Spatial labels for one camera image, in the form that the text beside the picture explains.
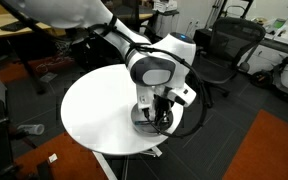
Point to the green container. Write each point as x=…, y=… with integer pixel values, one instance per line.
x=279, y=23

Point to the white box with papers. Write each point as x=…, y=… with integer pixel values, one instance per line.
x=165, y=5

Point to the small white tag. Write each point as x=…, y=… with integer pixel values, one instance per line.
x=53, y=158

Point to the wooden desk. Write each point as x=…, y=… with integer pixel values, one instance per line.
x=20, y=26

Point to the black mesh office chair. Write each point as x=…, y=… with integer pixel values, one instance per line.
x=232, y=46

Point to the white cluttered desk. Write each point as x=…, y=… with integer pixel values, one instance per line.
x=284, y=40

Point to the blue and silver pen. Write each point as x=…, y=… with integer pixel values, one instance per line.
x=141, y=123

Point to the white metal table base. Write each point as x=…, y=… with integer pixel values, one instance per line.
x=140, y=156

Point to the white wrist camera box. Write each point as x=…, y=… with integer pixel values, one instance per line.
x=183, y=95

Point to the black electric scooter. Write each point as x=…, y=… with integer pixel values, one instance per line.
x=277, y=75

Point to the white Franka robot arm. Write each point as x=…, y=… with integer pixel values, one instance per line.
x=144, y=56

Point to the black keyboard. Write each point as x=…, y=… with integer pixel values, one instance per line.
x=12, y=26

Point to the clear plastic bottle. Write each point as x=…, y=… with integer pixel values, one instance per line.
x=32, y=129

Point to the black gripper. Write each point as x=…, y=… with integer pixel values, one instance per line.
x=162, y=104

